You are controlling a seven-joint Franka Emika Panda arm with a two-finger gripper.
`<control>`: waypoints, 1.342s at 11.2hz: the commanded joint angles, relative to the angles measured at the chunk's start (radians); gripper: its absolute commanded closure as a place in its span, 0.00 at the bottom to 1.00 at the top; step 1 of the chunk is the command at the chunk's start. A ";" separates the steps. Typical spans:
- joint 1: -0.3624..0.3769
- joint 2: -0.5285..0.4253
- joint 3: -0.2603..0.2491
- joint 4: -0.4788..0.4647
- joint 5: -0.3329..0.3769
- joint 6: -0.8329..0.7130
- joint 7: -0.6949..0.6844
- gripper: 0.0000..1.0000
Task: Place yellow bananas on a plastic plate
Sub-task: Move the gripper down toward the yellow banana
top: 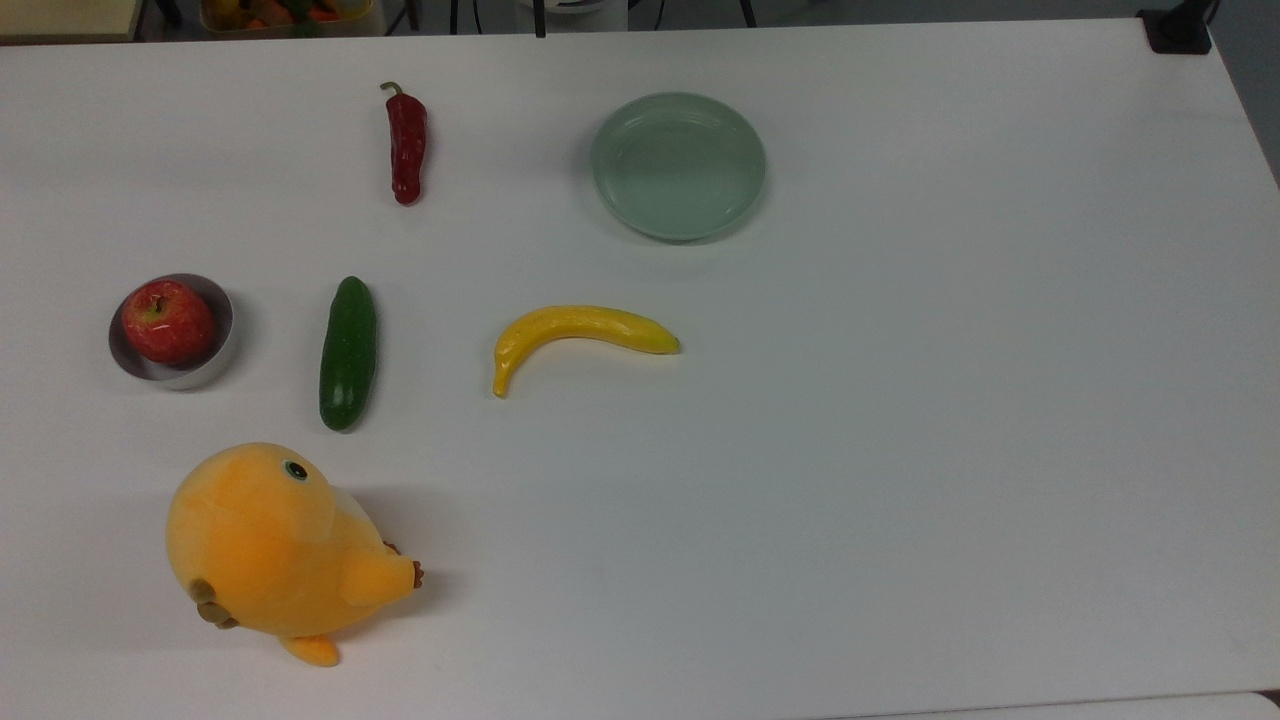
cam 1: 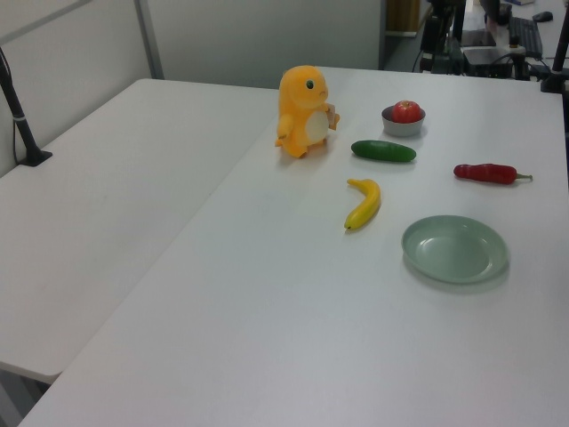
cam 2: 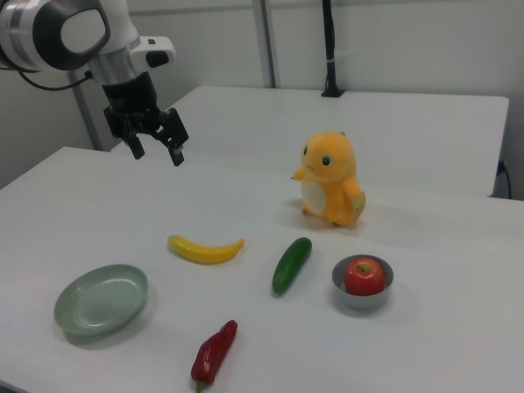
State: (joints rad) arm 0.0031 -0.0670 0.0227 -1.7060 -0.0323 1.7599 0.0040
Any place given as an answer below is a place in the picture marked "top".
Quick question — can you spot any pale green plastic plate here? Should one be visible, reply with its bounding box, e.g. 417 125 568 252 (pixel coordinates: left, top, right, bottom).
589 92 768 243

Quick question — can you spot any light wooden side table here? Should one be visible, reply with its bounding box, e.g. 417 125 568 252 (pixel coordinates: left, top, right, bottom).
0 0 147 45

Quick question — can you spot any red apple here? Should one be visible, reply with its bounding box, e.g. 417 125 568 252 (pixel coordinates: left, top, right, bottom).
121 279 217 366

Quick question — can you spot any red chili pepper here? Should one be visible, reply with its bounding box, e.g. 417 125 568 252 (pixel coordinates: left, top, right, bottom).
379 81 429 207

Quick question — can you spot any orange plush chick toy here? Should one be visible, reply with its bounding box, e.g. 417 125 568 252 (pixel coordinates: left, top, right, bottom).
165 442 426 668

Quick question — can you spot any black table clamp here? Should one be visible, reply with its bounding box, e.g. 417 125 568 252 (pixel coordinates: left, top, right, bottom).
1137 0 1221 55

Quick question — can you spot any crate of toy fruit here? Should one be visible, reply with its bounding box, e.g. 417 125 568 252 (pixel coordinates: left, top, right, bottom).
198 0 386 39

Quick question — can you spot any dark green cucumber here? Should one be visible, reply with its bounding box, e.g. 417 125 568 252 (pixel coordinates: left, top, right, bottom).
318 275 379 433

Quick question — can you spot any yellow banana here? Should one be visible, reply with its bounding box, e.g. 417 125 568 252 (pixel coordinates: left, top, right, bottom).
492 305 682 399

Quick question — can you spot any small metal bowl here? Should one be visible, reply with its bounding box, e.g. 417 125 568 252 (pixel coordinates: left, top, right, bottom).
108 273 237 391

